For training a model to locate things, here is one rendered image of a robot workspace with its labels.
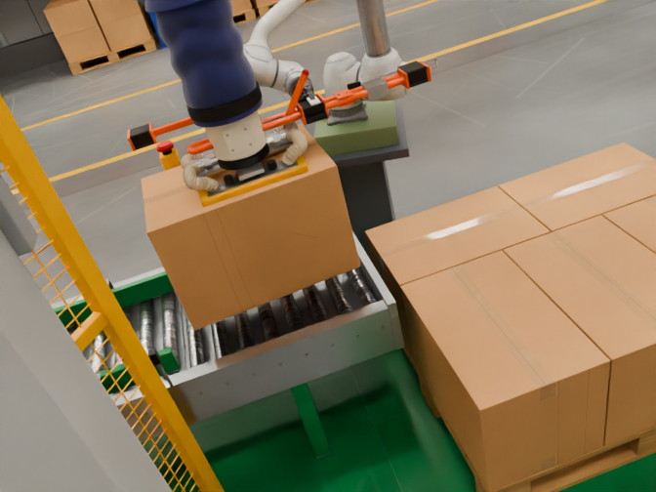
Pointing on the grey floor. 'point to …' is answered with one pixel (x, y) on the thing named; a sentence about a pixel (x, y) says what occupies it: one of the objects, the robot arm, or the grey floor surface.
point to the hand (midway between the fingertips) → (315, 107)
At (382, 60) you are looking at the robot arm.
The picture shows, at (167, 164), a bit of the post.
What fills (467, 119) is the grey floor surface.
